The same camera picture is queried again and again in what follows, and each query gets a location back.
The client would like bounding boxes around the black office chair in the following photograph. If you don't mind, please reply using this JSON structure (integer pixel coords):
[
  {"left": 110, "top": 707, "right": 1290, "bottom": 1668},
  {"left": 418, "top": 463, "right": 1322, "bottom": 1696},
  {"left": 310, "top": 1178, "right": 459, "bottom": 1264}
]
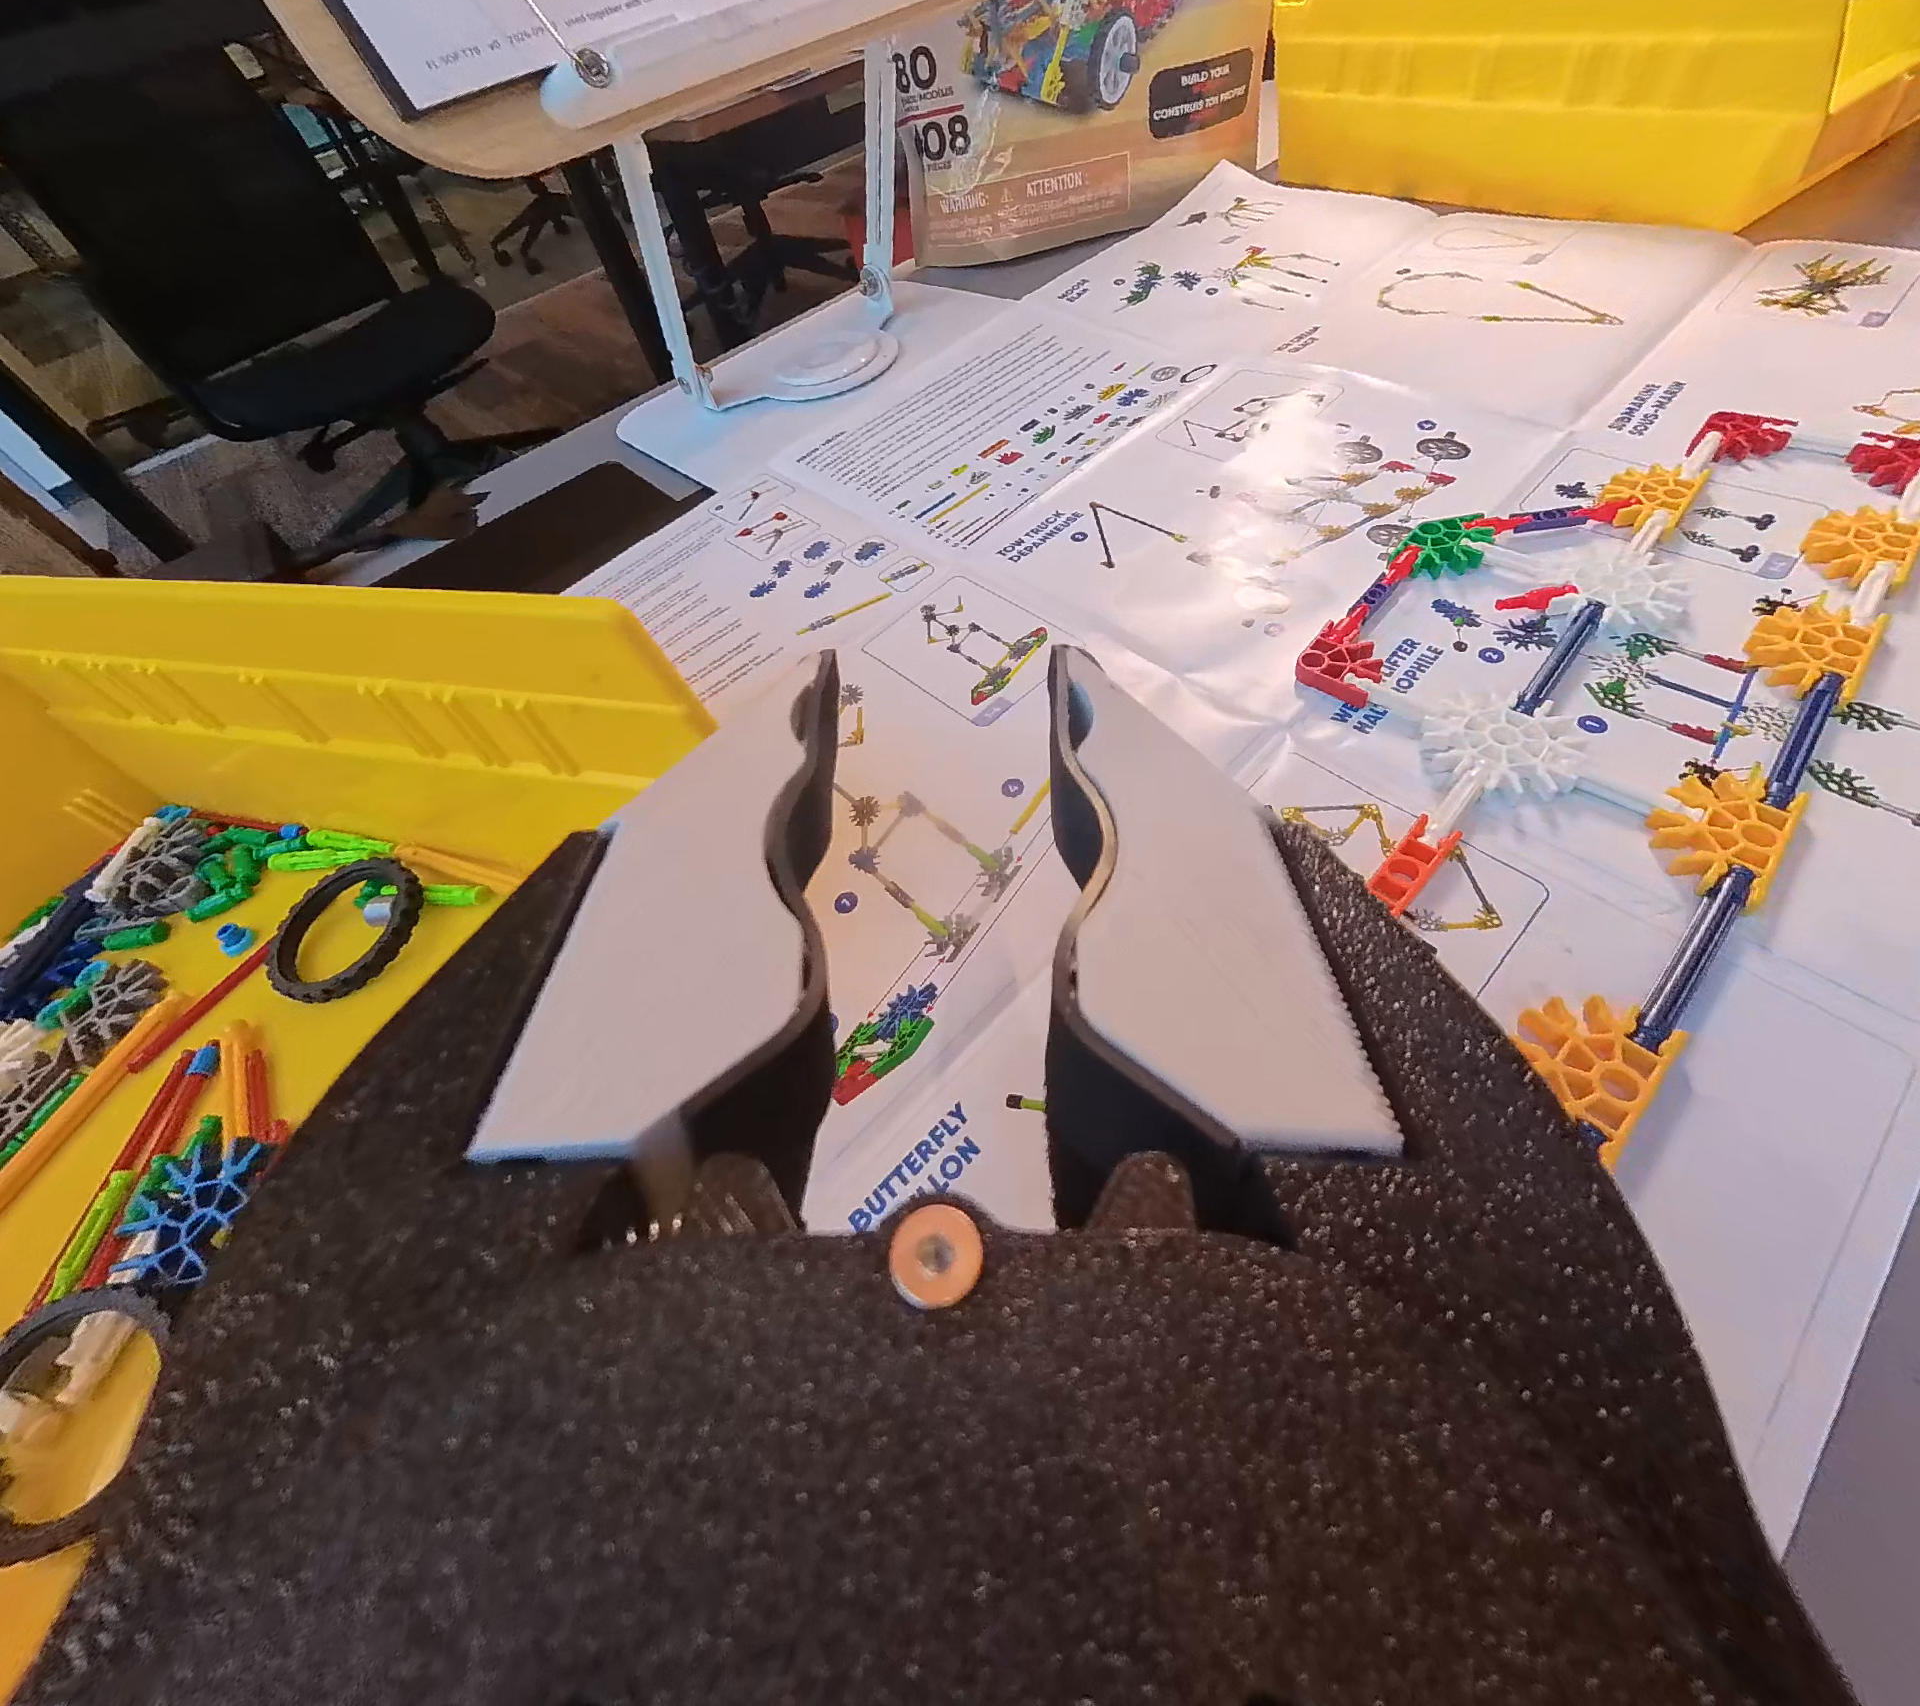
[{"left": 0, "top": 42, "right": 504, "bottom": 574}]

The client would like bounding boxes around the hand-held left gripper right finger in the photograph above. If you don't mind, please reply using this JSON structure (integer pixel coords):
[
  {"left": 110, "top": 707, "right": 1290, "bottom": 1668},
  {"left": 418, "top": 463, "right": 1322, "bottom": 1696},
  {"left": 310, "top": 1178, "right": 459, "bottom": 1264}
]
[{"left": 1048, "top": 648, "right": 1407, "bottom": 1233}]

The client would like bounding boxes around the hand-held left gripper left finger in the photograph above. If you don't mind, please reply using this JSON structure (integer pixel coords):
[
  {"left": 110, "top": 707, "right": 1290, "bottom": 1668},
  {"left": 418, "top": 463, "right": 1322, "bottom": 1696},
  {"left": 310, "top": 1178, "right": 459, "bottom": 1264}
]
[{"left": 467, "top": 655, "right": 846, "bottom": 1233}]

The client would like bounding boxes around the toy building instruction sheet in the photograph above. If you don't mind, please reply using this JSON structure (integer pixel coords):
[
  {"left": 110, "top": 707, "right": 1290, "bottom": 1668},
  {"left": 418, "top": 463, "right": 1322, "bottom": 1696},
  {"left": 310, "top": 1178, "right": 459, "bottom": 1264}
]
[{"left": 571, "top": 156, "right": 1920, "bottom": 1557}]

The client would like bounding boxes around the flat dark device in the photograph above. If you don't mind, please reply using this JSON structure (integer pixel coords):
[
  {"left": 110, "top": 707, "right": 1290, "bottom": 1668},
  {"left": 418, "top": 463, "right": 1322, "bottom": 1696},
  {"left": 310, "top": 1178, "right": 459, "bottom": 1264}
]
[{"left": 385, "top": 457, "right": 714, "bottom": 596}]

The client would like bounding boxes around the construction toy box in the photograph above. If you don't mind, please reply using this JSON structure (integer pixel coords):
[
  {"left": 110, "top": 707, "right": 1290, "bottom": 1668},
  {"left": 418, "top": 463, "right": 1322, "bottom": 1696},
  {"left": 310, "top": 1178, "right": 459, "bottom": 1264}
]
[{"left": 894, "top": 0, "right": 1305, "bottom": 272}]

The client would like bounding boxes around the pile of toy rods and connectors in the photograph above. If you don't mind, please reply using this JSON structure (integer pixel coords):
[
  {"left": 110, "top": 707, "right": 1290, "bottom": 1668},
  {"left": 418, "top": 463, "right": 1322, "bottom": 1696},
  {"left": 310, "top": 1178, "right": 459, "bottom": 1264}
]
[{"left": 0, "top": 806, "right": 528, "bottom": 1303}]

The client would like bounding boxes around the colourful rod connector toy model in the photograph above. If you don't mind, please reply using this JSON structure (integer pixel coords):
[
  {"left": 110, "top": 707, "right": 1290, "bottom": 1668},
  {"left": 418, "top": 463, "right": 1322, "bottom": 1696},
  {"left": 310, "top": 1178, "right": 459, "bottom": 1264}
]
[{"left": 1290, "top": 404, "right": 1920, "bottom": 1174}]

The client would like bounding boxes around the black toy tyre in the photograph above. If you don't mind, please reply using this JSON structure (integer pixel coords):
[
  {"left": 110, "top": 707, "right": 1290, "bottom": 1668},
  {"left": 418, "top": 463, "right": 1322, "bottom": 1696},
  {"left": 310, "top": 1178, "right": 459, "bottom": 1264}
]
[{"left": 268, "top": 860, "right": 427, "bottom": 1006}]

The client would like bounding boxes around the white round disc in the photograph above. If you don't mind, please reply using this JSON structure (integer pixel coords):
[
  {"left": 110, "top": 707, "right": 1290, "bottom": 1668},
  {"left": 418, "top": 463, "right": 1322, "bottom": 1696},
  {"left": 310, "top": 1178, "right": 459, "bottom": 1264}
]
[{"left": 616, "top": 275, "right": 1028, "bottom": 501}]

